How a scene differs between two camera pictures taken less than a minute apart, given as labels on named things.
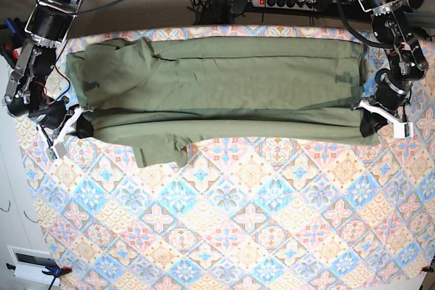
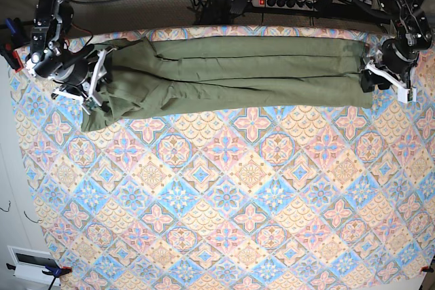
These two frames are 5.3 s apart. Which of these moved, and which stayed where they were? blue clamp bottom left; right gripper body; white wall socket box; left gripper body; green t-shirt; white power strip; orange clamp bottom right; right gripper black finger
Moved: left gripper body; right gripper black finger; right gripper body; green t-shirt
Stayed: orange clamp bottom right; white wall socket box; white power strip; blue clamp bottom left
